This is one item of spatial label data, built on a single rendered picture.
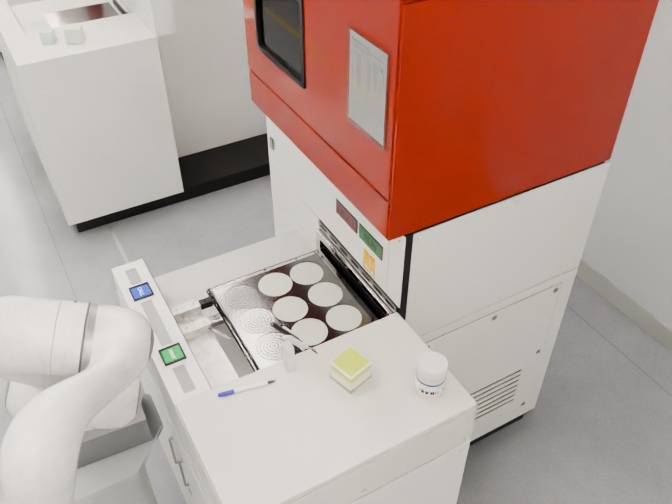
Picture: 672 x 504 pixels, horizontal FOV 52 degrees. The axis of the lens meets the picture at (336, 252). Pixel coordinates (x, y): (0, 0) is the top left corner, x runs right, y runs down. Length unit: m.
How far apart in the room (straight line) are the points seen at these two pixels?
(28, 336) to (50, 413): 0.11
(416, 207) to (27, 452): 1.05
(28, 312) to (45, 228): 3.02
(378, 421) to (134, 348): 0.80
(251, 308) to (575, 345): 1.71
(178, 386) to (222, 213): 2.18
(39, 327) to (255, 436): 0.76
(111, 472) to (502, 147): 1.22
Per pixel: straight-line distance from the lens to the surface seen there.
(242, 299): 1.98
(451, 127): 1.57
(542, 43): 1.65
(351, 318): 1.91
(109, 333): 0.94
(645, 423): 3.04
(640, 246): 3.24
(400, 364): 1.72
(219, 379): 1.81
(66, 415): 0.90
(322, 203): 2.06
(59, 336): 0.94
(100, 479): 1.78
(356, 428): 1.60
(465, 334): 2.12
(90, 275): 3.57
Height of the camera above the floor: 2.27
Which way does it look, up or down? 41 degrees down
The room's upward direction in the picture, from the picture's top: straight up
